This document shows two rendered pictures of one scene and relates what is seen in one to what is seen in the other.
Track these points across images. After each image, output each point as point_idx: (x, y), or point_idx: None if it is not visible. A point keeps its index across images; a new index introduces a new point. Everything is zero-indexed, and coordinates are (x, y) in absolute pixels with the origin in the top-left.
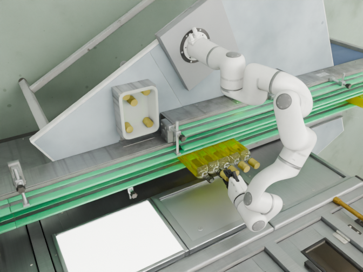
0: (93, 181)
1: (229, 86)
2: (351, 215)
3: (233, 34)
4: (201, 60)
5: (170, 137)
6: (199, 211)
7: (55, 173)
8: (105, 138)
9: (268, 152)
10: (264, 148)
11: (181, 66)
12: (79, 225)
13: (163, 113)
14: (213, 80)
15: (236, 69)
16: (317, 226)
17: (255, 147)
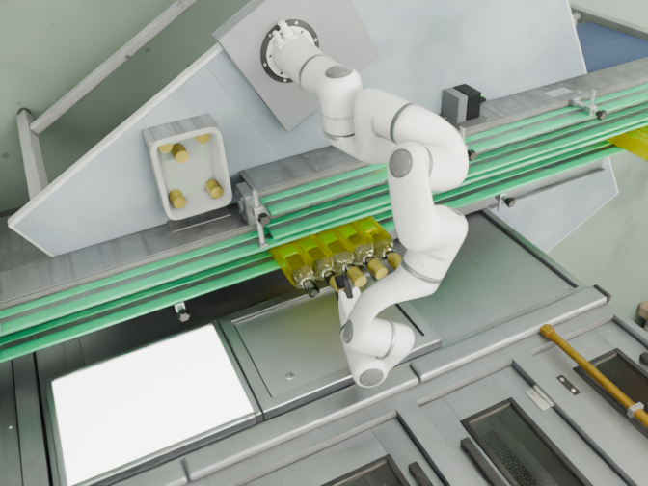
0: (111, 293)
1: (334, 128)
2: (570, 358)
3: (369, 25)
4: (293, 79)
5: (252, 216)
6: (294, 346)
7: (51, 279)
8: (141, 218)
9: None
10: None
11: (267, 89)
12: (91, 365)
13: (243, 173)
14: None
15: (341, 99)
16: (501, 378)
17: None
